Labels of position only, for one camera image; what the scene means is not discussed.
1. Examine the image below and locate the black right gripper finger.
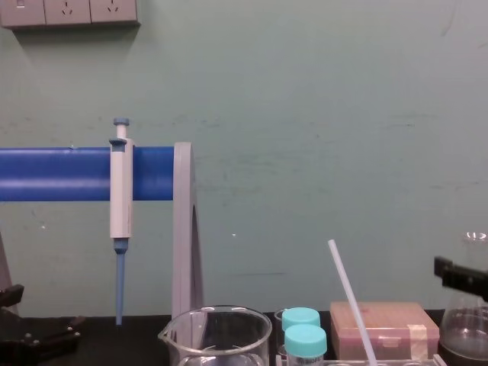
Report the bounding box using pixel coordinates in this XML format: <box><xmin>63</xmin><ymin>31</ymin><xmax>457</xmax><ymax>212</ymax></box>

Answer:
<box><xmin>433</xmin><ymin>255</ymin><xmax>488</xmax><ymax>304</ymax></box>

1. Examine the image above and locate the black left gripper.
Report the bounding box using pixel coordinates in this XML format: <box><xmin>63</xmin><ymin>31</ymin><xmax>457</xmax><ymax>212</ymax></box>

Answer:
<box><xmin>0</xmin><ymin>284</ymin><xmax>87</xmax><ymax>366</ymax></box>

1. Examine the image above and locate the white stirring rod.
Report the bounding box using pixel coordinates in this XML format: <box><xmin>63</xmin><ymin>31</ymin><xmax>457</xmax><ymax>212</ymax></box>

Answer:
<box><xmin>327</xmin><ymin>239</ymin><xmax>379</xmax><ymax>366</ymax></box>

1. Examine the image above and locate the clear glass conical flask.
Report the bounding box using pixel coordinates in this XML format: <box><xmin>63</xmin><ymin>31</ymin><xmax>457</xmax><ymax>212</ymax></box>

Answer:
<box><xmin>437</xmin><ymin>231</ymin><xmax>488</xmax><ymax>364</ymax></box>

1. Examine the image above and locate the beige tape strip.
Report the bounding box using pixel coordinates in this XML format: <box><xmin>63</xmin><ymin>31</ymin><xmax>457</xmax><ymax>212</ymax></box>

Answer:
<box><xmin>406</xmin><ymin>323</ymin><xmax>429</xmax><ymax>360</ymax></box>

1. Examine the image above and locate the translucent pink tip box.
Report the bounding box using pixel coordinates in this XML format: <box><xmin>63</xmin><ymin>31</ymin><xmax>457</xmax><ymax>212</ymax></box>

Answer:
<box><xmin>329</xmin><ymin>301</ymin><xmax>441</xmax><ymax>361</ymax></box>

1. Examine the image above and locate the blue pipette stand bar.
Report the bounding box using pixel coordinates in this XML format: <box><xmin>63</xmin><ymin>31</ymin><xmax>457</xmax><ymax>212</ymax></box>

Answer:
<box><xmin>0</xmin><ymin>146</ymin><xmax>177</xmax><ymax>203</ymax></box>

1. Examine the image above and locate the clear plastic rack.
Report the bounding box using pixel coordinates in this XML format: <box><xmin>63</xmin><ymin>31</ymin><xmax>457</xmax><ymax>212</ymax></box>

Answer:
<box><xmin>275</xmin><ymin>353</ymin><xmax>448</xmax><ymax>366</ymax></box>

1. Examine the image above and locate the white and blue pipette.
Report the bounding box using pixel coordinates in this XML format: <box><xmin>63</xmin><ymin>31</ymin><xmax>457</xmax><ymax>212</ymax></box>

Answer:
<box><xmin>108</xmin><ymin>117</ymin><xmax>135</xmax><ymax>327</ymax></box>

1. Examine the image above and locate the teal capped sample vial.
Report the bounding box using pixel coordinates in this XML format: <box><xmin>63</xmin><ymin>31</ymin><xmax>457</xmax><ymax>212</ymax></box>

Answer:
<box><xmin>284</xmin><ymin>323</ymin><xmax>329</xmax><ymax>366</ymax></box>
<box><xmin>281</xmin><ymin>307</ymin><xmax>322</xmax><ymax>333</ymax></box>

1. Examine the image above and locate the small clear glass container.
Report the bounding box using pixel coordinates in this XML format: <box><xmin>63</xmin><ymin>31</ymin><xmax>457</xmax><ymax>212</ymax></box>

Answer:
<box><xmin>273</xmin><ymin>308</ymin><xmax>287</xmax><ymax>358</ymax></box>

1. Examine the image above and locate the large clear glass beaker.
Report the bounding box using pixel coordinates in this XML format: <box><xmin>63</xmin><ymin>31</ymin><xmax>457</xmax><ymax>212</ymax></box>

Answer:
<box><xmin>157</xmin><ymin>304</ymin><xmax>274</xmax><ymax>366</ymax></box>

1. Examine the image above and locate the grey wall socket panel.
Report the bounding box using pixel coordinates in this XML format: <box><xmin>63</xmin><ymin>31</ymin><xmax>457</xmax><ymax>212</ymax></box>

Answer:
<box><xmin>0</xmin><ymin>0</ymin><xmax>142</xmax><ymax>31</ymax></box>

